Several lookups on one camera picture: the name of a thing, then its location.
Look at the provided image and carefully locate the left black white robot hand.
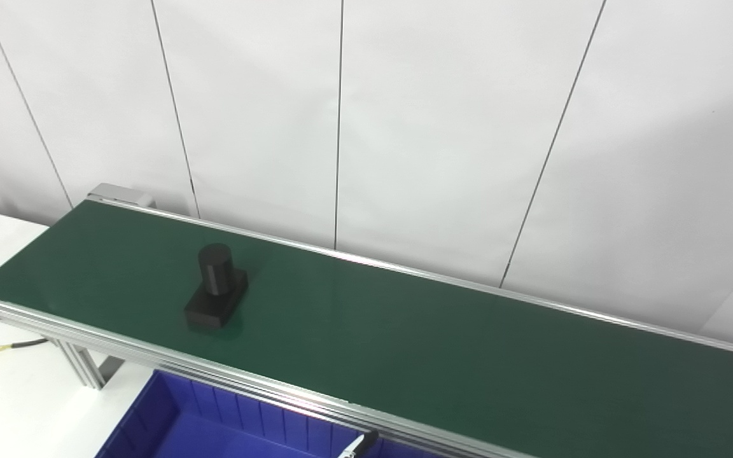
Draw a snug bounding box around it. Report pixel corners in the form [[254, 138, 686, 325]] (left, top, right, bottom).
[[339, 431, 380, 458]]

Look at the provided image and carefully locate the black cylinder block part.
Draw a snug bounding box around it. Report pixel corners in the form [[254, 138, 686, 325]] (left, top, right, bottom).
[[183, 243, 249, 331]]

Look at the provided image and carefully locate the green conveyor belt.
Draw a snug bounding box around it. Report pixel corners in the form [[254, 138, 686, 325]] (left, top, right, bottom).
[[0, 198, 733, 458], [0, 183, 733, 458]]

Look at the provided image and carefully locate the blue bin with white parts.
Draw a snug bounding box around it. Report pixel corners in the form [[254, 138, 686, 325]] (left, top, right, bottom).
[[94, 369, 443, 458]]

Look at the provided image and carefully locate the aluminium conveyor leg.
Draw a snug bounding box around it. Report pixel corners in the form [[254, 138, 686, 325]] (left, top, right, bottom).
[[48, 337, 125, 390]]

